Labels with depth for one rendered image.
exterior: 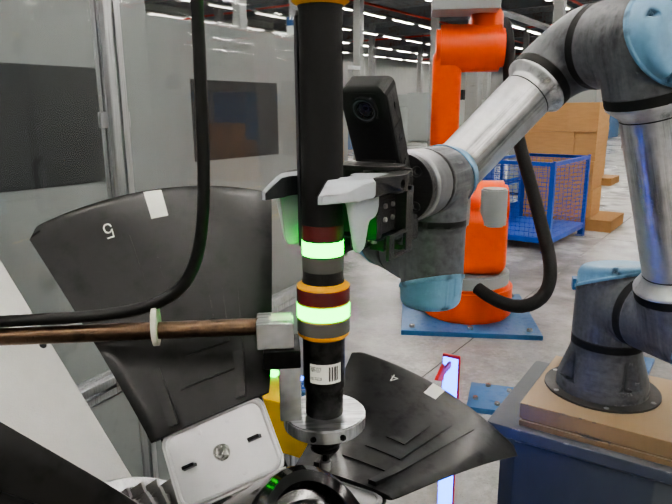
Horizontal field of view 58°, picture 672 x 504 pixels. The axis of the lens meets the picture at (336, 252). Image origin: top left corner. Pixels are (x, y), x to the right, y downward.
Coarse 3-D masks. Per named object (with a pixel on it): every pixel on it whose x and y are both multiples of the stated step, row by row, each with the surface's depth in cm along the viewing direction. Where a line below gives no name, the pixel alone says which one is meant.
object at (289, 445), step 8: (272, 384) 101; (272, 392) 98; (264, 400) 96; (272, 400) 96; (272, 408) 96; (272, 416) 96; (280, 424) 96; (280, 432) 96; (280, 440) 96; (288, 440) 96; (296, 440) 95; (288, 448) 96; (296, 448) 95; (304, 448) 94; (296, 456) 96
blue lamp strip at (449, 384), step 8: (448, 360) 83; (456, 360) 82; (456, 368) 82; (448, 376) 83; (456, 376) 83; (448, 384) 84; (456, 384) 83; (456, 392) 83; (440, 480) 87; (448, 480) 87; (440, 488) 88; (448, 488) 87; (440, 496) 88; (448, 496) 87
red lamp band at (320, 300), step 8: (296, 288) 49; (304, 296) 47; (312, 296) 47; (320, 296) 47; (328, 296) 47; (336, 296) 47; (344, 296) 48; (304, 304) 48; (312, 304) 47; (320, 304) 47; (328, 304) 47; (336, 304) 47
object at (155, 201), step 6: (144, 192) 58; (150, 192) 58; (156, 192) 59; (150, 198) 58; (156, 198) 58; (162, 198) 58; (150, 204) 58; (156, 204) 58; (162, 204) 58; (150, 210) 57; (156, 210) 58; (162, 210) 58; (156, 216) 57; (162, 216) 57
